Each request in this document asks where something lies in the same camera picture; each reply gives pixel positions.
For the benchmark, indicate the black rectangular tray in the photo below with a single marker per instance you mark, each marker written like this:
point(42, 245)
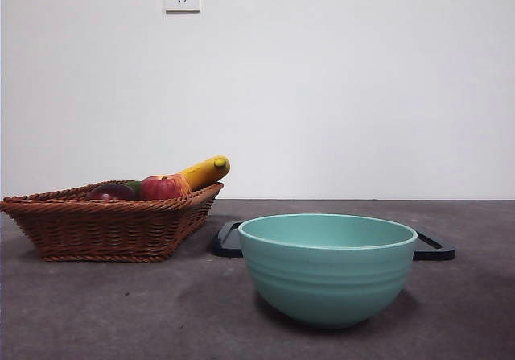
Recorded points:
point(227, 247)

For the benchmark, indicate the teal ribbed bowl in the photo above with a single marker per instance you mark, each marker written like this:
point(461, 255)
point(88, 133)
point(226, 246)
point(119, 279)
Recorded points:
point(328, 275)

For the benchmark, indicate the brown wicker basket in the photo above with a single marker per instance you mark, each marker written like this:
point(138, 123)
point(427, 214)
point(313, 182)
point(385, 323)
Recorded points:
point(108, 231)

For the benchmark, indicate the red apple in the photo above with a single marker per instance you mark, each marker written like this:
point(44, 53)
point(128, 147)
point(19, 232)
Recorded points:
point(159, 189)

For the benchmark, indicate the yellow banana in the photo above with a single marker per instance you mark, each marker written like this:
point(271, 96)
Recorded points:
point(201, 175)

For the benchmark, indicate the green fruit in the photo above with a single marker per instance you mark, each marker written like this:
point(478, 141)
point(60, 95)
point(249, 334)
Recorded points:
point(134, 186)

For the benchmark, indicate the dark purple plum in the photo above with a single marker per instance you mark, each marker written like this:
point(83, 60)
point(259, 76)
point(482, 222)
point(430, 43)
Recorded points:
point(110, 193)

